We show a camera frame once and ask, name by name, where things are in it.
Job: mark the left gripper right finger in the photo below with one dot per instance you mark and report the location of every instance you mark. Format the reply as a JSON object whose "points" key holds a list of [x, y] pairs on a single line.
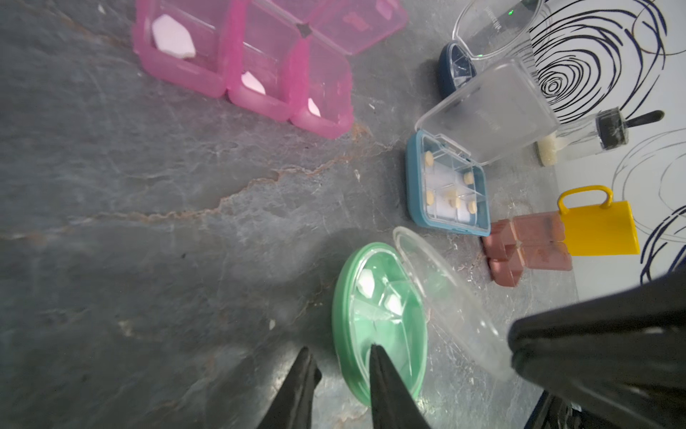
{"points": [[392, 403]]}

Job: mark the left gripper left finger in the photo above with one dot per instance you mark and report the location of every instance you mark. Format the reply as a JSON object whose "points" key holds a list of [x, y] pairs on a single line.
{"points": [[293, 404]]}

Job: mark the green round pillbox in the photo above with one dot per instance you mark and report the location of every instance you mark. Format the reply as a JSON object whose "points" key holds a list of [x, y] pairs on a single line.
{"points": [[388, 294]]}

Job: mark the blue rectangular pillbox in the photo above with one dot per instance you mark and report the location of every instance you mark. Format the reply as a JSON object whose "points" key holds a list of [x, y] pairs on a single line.
{"points": [[495, 114]]}

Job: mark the pink pillbox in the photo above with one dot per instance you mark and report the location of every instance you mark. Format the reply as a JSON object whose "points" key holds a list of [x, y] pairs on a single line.
{"points": [[286, 60]]}

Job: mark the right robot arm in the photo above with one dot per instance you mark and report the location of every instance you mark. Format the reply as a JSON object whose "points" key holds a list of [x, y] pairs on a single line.
{"points": [[620, 357]]}

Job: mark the dark red pillbox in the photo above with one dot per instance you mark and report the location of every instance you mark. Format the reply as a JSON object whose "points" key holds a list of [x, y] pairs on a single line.
{"points": [[534, 242]]}

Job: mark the yellow mug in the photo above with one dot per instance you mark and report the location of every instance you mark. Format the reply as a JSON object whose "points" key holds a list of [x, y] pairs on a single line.
{"points": [[607, 229]]}

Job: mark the glass bottle black cap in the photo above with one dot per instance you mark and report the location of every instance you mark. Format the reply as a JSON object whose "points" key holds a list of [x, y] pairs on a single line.
{"points": [[590, 136]]}

